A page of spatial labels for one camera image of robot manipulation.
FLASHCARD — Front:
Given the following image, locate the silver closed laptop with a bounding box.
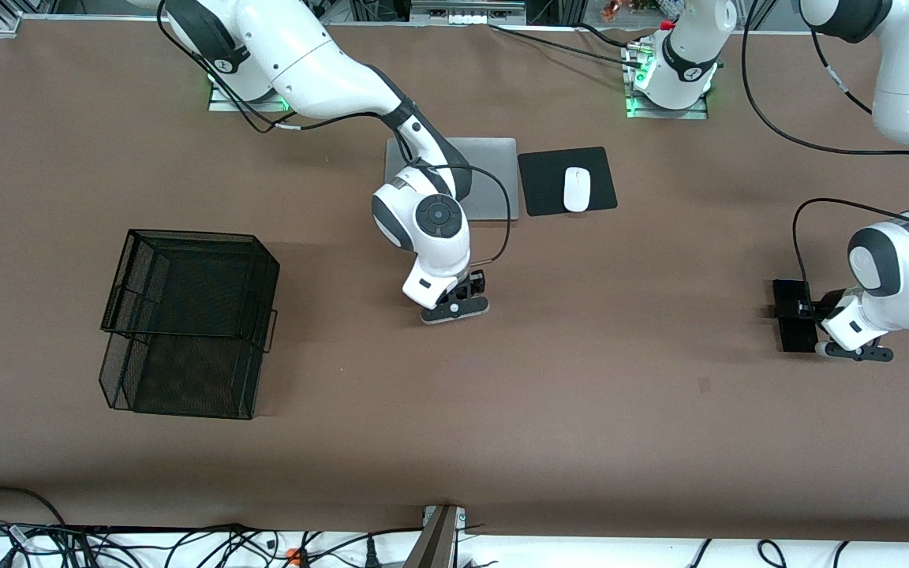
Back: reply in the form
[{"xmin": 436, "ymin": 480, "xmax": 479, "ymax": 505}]
[{"xmin": 382, "ymin": 137, "xmax": 520, "ymax": 222}]

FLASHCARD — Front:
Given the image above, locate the black mesh two-tier tray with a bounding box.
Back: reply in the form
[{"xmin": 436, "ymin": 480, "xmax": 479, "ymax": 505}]
[{"xmin": 99, "ymin": 229, "xmax": 280, "ymax": 420}]

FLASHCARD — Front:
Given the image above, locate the white computer mouse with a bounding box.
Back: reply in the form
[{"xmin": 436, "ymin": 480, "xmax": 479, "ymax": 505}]
[{"xmin": 563, "ymin": 166, "xmax": 591, "ymax": 213}]

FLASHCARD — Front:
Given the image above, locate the grey metal camera post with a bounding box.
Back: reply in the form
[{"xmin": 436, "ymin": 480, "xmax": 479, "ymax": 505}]
[{"xmin": 403, "ymin": 505, "xmax": 468, "ymax": 568}]

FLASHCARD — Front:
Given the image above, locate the black mouse pad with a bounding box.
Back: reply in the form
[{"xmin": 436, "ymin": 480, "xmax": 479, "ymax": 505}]
[{"xmin": 518, "ymin": 146, "xmax": 619, "ymax": 217}]

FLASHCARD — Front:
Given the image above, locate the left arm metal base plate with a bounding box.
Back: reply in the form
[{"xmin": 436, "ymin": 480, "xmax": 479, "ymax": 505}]
[{"xmin": 626, "ymin": 79, "xmax": 709, "ymax": 121}]

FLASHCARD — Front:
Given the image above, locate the long black table cable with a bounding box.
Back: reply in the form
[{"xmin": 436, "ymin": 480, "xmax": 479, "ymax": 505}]
[{"xmin": 488, "ymin": 23, "xmax": 646, "ymax": 69}]

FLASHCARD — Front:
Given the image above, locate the white power strip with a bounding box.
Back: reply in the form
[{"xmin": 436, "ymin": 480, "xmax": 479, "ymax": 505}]
[{"xmin": 410, "ymin": 0, "xmax": 527, "ymax": 25}]

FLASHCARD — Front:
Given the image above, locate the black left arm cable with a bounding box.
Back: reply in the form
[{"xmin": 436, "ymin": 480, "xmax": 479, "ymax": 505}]
[{"xmin": 742, "ymin": 0, "xmax": 909, "ymax": 287}]

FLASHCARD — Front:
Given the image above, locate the black slab smartphone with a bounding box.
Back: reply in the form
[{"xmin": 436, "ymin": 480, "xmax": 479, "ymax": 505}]
[{"xmin": 771, "ymin": 278, "xmax": 821, "ymax": 353}]

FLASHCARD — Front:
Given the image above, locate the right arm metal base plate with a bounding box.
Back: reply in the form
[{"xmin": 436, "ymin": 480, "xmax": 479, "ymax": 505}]
[{"xmin": 208, "ymin": 75, "xmax": 292, "ymax": 113}]

